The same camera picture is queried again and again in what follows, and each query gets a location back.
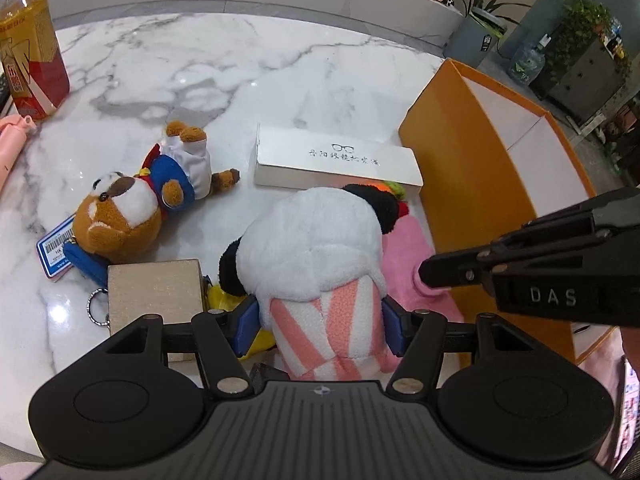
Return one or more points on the grey trash bin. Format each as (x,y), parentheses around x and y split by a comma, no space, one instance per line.
(478,33)

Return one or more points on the white glasses box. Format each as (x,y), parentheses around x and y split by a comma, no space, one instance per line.
(299,159)

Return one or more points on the brown cardboard box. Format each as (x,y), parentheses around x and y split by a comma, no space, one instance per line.
(173,289)

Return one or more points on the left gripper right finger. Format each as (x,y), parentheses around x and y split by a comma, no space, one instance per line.
(417,338)

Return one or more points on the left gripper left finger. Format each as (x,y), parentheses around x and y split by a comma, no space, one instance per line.
(221,338)

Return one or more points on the blue price tag card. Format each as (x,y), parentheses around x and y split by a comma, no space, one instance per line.
(50,249)

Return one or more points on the panda plush pink striped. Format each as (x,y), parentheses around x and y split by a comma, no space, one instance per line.
(313,261)

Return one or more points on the orange crochet fruit toy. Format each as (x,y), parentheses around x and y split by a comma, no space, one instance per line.
(398,192)

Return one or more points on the potted green plant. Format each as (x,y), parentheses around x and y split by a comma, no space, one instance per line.
(586,60)

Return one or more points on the water jug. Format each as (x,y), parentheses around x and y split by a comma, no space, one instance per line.
(527,63)

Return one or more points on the orange storage box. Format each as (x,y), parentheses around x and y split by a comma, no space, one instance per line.
(491,160)

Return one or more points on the pink leather pouch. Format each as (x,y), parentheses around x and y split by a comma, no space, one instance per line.
(404,249)

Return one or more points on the yellow tea bottle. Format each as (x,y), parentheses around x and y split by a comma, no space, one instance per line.
(31,58)

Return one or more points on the silver keyring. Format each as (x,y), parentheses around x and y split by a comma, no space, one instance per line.
(97,308)

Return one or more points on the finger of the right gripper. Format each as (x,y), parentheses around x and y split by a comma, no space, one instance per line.
(465,267)

